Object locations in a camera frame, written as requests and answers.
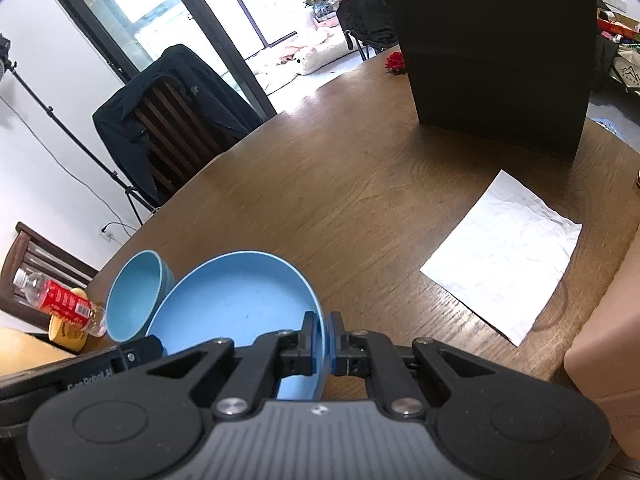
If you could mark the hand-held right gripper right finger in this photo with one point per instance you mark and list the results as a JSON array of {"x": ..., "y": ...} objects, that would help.
[{"x": 334, "y": 342}]

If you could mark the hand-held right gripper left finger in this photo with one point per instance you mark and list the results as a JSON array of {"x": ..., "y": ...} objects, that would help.
[{"x": 311, "y": 340}]

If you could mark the large blue bowl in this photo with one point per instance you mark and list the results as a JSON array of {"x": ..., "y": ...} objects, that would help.
[{"x": 240, "y": 300}]

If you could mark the medium blue bowl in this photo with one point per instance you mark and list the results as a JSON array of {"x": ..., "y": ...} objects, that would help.
[{"x": 132, "y": 295}]

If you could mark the yellow bear mug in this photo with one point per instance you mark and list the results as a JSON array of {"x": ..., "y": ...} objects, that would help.
[{"x": 67, "y": 335}]

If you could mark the yellow thermos jug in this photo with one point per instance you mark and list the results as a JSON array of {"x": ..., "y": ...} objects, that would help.
[{"x": 25, "y": 350}]

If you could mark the red label water bottle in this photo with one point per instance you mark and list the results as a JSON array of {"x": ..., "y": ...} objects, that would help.
[{"x": 60, "y": 302}]

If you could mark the dark wooden chair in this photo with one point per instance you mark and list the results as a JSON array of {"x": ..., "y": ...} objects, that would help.
[{"x": 30, "y": 240}]

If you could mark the white paper napkin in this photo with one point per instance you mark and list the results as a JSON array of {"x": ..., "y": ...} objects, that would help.
[{"x": 500, "y": 260}]

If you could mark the slatted wooden chair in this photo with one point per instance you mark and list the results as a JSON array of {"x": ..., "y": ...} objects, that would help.
[{"x": 170, "y": 130}]

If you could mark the black tripod stand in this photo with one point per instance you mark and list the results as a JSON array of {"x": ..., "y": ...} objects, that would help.
[{"x": 50, "y": 109}]

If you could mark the pink storage case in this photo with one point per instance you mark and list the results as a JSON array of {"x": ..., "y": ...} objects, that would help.
[{"x": 610, "y": 350}]

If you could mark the red flower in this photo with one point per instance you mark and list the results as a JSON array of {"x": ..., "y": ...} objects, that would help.
[{"x": 395, "y": 62}]

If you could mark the dark chair with jacket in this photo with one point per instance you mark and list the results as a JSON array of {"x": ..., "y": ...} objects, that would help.
[{"x": 200, "y": 70}]

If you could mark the pink blanket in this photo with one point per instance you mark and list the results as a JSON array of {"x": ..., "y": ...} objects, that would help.
[{"x": 300, "y": 42}]

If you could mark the black folding chair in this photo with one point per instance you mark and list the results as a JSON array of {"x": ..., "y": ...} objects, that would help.
[{"x": 370, "y": 20}]

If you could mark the black paper bag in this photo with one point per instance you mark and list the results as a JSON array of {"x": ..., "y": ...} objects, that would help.
[{"x": 500, "y": 60}]

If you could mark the white printed tote bag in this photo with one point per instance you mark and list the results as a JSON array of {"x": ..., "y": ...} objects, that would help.
[{"x": 625, "y": 70}]

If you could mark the white wall socket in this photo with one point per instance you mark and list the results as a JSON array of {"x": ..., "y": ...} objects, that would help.
[{"x": 107, "y": 234}]

